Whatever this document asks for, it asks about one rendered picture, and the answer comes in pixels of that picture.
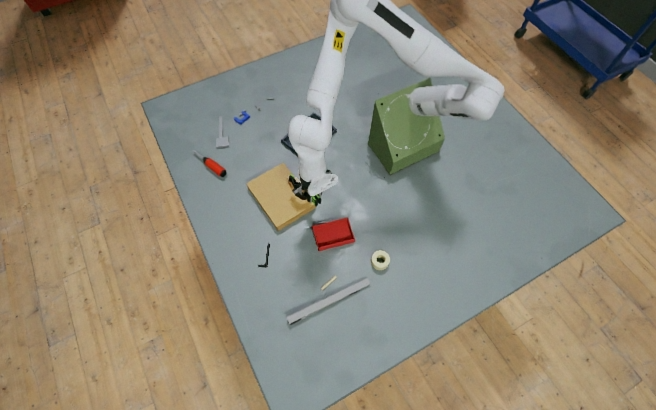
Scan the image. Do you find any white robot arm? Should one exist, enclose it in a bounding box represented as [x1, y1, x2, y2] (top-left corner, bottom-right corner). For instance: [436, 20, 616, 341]
[288, 0, 504, 196]

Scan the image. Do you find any red-handled screwdriver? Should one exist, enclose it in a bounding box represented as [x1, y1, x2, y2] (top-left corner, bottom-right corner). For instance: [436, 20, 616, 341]
[193, 150, 227, 177]

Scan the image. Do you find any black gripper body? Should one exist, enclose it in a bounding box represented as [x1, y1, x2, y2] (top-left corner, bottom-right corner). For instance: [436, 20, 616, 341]
[299, 177, 311, 191]

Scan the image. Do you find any red rectangular tray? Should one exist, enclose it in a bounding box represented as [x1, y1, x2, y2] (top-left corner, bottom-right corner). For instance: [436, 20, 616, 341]
[312, 218, 354, 251]

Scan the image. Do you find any tan wooden board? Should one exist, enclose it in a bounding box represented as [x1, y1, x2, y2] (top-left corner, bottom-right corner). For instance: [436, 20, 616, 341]
[247, 163, 315, 231]

